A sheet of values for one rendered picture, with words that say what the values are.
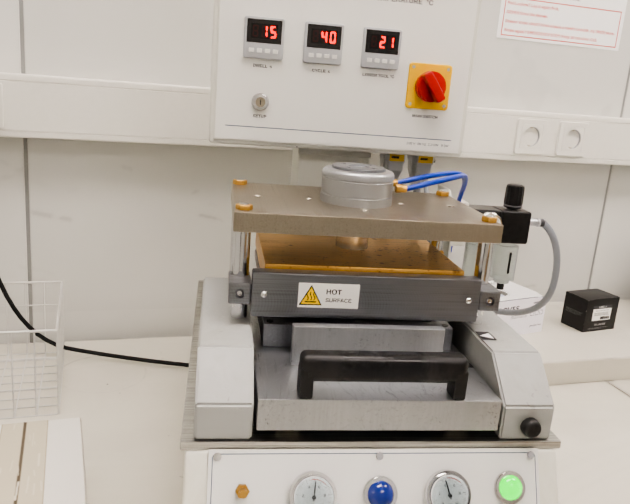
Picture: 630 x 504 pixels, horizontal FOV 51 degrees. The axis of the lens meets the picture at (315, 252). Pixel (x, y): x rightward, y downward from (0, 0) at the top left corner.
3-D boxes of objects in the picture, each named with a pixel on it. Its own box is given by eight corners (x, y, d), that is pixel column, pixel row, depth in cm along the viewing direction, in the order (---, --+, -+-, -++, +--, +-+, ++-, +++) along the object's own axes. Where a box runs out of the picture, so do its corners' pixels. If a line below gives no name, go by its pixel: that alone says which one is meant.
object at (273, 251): (254, 256, 82) (258, 180, 79) (426, 263, 85) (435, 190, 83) (262, 302, 65) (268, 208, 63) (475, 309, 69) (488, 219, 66)
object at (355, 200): (227, 241, 88) (232, 143, 85) (450, 251, 92) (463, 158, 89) (229, 302, 65) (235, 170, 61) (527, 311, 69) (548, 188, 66)
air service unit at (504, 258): (428, 281, 93) (441, 178, 90) (525, 285, 96) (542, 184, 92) (440, 293, 88) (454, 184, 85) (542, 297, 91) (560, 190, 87)
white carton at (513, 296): (411, 323, 128) (415, 286, 127) (498, 311, 140) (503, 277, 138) (452, 346, 118) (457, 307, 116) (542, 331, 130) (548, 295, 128)
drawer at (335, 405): (244, 318, 85) (247, 260, 83) (409, 322, 89) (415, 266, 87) (255, 439, 57) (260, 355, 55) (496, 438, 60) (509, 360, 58)
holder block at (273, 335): (254, 294, 83) (255, 275, 82) (408, 299, 86) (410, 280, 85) (262, 347, 67) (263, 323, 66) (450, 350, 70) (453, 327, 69)
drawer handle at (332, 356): (296, 389, 59) (299, 347, 58) (457, 390, 61) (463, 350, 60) (298, 399, 57) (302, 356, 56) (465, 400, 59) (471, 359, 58)
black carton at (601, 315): (559, 322, 136) (565, 290, 134) (591, 318, 140) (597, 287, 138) (582, 332, 131) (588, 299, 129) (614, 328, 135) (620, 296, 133)
